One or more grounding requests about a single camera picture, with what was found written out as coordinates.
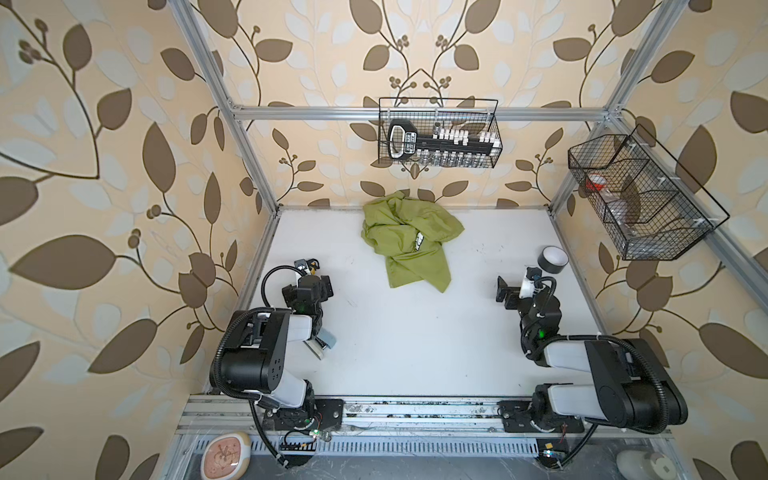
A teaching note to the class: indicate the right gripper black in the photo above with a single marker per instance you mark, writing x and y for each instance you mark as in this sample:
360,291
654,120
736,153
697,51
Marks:
512,294

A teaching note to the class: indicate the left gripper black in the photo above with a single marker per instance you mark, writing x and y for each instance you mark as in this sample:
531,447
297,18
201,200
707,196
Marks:
309,294

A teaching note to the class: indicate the green jacket with patterned lining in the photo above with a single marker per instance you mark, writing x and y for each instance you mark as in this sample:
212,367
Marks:
409,234

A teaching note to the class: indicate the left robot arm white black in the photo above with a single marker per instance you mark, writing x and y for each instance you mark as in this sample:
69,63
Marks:
250,362

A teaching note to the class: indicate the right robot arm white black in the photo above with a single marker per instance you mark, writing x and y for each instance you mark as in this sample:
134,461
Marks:
629,388

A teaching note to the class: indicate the black yellow tape measure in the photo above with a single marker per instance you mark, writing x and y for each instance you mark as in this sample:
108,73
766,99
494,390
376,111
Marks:
307,266

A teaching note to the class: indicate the small grey white block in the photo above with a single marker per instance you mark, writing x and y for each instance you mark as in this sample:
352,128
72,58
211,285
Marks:
320,343

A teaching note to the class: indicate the grey tape roll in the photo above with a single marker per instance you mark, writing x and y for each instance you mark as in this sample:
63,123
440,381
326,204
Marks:
552,259

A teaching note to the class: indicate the red cap bottle in basket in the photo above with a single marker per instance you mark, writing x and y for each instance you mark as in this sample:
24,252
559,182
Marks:
594,183

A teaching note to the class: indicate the white round device bottom right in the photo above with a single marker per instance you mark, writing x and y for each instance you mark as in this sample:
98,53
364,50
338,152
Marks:
645,465

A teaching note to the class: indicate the pink white round device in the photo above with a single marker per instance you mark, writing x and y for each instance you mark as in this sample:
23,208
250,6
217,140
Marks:
226,457

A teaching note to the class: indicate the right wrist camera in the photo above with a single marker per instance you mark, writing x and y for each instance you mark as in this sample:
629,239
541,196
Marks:
529,286

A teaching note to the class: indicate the black wire basket right wall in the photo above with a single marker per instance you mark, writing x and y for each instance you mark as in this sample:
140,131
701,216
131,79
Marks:
653,207

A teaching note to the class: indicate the black wire basket wall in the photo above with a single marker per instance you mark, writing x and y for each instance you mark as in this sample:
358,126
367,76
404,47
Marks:
470,113
653,207

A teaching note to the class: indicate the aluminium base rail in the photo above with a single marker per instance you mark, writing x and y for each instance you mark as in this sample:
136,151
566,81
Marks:
396,426

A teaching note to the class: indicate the black socket set rail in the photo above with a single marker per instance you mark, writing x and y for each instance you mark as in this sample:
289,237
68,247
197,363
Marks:
403,140

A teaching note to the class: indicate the black wire basket back wall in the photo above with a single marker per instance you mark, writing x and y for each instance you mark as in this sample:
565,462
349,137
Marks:
470,113

